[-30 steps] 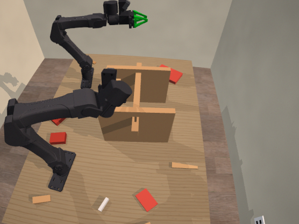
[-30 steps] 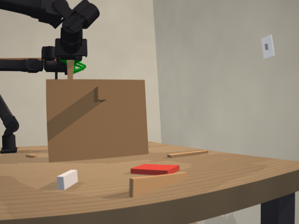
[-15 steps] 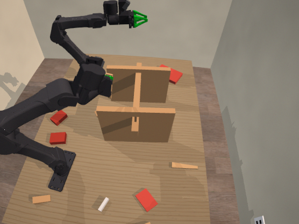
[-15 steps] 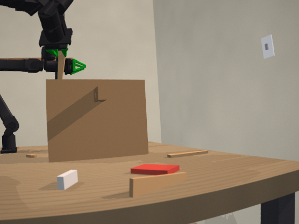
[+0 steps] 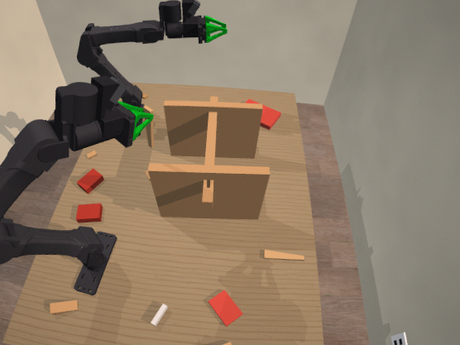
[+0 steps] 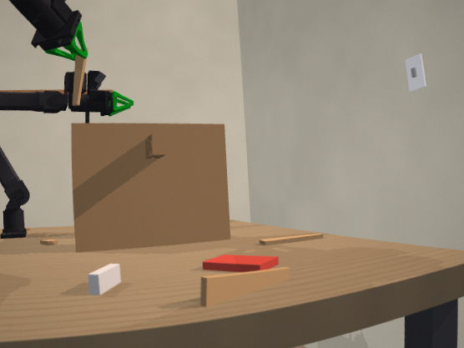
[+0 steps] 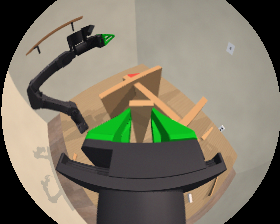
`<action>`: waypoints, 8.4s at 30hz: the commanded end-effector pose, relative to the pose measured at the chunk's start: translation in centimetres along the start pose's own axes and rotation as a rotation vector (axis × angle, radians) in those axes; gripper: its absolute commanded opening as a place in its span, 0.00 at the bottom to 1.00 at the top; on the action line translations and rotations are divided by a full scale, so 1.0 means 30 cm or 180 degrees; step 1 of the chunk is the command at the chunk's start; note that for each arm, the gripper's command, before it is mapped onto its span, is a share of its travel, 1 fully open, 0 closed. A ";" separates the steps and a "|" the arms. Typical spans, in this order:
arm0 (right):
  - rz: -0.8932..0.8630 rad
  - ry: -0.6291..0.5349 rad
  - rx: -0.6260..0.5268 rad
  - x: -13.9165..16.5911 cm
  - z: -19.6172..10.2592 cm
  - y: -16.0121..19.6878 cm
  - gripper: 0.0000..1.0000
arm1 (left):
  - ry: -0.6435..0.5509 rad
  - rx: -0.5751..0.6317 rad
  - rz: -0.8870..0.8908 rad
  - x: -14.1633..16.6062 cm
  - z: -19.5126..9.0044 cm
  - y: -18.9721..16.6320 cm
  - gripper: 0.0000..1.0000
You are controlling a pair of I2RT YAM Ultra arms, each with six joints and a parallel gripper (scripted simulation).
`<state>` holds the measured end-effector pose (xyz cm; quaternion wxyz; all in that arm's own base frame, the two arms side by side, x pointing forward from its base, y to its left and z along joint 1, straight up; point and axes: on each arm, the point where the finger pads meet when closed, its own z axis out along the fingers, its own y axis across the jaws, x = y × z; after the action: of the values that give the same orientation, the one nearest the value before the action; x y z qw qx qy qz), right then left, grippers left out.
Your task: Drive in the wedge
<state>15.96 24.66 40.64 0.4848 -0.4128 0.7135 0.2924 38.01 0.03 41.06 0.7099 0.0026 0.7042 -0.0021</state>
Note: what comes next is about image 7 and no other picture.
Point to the brown wooden board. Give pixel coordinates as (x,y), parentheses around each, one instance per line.
(117,98)
(190,116)

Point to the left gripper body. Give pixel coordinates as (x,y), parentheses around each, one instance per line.
(98,44)

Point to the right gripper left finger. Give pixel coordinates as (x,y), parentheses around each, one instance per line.
(112,129)

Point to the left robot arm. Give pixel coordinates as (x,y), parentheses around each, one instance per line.
(46,102)

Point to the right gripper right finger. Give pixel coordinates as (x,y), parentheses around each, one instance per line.
(169,129)

